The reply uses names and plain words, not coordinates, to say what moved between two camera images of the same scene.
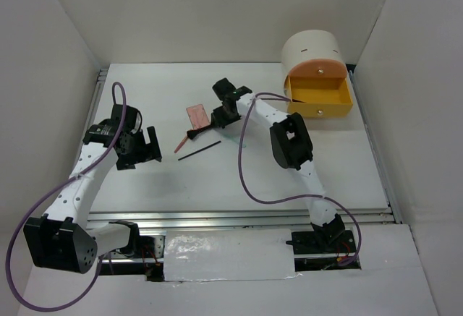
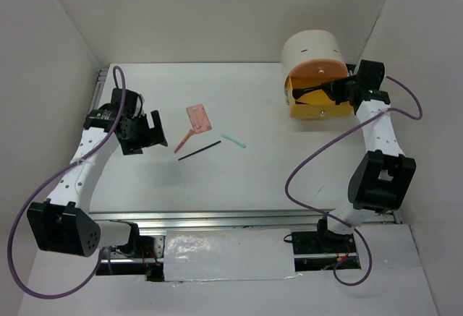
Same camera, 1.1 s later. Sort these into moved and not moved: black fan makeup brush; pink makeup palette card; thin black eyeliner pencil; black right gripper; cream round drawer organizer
Moved: black right gripper; black fan makeup brush
Not moved: pink makeup palette card; cream round drawer organizer; thin black eyeliner pencil
